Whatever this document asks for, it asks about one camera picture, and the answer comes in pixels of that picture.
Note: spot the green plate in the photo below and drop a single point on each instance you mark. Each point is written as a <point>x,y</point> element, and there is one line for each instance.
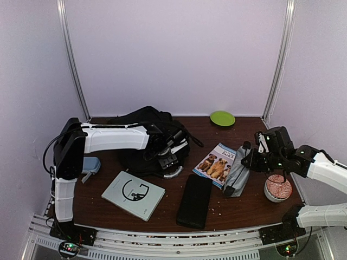
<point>222,118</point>

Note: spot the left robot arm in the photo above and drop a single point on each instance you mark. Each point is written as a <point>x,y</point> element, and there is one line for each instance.
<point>69,148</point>

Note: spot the dog picture book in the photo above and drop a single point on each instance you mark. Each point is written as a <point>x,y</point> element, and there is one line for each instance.
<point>216,165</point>

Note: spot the front aluminium rail base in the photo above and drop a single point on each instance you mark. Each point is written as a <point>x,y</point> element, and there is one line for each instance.
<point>228,244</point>

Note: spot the red patterned white bowl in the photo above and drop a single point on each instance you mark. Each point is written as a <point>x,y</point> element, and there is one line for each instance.
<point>276,189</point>

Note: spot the right aluminium frame post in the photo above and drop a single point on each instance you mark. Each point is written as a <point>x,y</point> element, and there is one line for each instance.
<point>279,68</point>

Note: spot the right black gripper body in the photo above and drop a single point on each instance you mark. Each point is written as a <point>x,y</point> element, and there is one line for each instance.
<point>271,163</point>

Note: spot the black flat case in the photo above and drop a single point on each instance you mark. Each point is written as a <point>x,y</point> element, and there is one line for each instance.
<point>193,209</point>

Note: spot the light blue zipper case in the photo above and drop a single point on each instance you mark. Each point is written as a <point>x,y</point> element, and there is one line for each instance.
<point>91,166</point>

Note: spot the grey pencil pouch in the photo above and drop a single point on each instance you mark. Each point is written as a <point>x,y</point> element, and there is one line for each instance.
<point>238,176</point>

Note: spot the grey book with G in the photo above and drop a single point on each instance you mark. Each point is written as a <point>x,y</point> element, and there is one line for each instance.
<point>134,195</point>

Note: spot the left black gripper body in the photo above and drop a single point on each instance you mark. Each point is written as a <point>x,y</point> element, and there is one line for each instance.
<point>164,161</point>

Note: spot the black student bag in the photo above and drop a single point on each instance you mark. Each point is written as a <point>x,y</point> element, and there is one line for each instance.
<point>162,126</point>

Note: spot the aluminium frame post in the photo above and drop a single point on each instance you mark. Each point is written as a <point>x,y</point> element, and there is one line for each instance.
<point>61,8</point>
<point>279,68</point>

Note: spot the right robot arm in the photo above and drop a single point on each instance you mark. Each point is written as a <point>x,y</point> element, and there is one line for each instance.
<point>307,162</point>

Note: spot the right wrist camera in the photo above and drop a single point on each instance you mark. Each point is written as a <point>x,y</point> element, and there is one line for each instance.
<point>274,140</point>

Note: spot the left aluminium frame post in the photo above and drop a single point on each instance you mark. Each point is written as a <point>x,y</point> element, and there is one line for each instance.
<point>61,8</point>

